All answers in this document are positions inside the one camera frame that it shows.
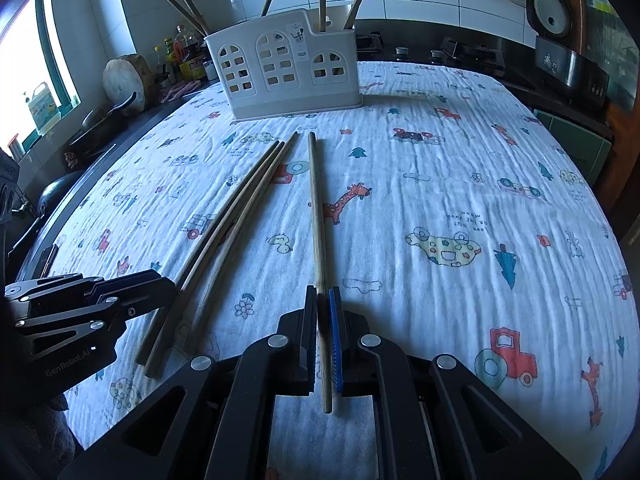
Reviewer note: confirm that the plastic jug with colourful label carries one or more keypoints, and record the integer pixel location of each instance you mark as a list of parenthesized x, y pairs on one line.
[(44, 110)]

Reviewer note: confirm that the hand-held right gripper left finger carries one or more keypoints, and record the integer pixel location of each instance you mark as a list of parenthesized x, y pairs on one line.
[(307, 345)]

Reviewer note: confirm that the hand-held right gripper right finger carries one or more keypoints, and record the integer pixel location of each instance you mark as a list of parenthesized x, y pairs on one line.
[(336, 345)]

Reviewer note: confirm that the black gas stove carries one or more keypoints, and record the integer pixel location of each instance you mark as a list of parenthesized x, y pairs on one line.
[(450, 50)]

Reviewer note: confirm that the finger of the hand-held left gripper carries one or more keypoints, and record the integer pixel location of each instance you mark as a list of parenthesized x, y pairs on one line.
[(130, 281), (145, 301)]

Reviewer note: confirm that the white plastic utensil holder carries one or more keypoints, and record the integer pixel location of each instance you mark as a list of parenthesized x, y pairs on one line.
[(295, 95)]

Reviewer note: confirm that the white jar with black lid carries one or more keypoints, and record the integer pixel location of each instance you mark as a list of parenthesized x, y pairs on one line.
[(210, 70)]

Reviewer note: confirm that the dark soy sauce bottle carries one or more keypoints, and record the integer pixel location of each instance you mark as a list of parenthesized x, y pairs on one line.
[(192, 62)]

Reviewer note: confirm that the printed cartoon table cloth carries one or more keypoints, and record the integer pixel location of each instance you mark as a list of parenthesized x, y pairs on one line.
[(425, 185)]

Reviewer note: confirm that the yellow-capped bottle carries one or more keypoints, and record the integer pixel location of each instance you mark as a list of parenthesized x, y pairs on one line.
[(169, 57)]

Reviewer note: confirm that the metal wok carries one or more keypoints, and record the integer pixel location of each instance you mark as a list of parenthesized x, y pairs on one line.
[(100, 127)]

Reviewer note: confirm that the green base cabinet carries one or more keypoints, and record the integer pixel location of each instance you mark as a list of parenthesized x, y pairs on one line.
[(575, 145)]

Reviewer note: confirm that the person's left forearm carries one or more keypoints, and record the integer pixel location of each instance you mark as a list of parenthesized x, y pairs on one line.
[(50, 425)]

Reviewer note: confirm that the window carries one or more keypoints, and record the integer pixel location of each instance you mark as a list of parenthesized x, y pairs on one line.
[(30, 60)]

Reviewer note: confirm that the wooden glass-door cabinet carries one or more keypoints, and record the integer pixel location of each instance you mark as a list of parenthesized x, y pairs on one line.
[(610, 35)]

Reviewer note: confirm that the pink cloth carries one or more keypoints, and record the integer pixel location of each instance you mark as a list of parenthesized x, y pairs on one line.
[(177, 92)]

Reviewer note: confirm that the round wooden cutting board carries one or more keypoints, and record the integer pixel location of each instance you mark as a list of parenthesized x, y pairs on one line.
[(125, 82)]

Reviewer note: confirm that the black rice cooker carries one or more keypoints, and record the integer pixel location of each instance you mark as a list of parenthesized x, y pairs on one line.
[(565, 60)]

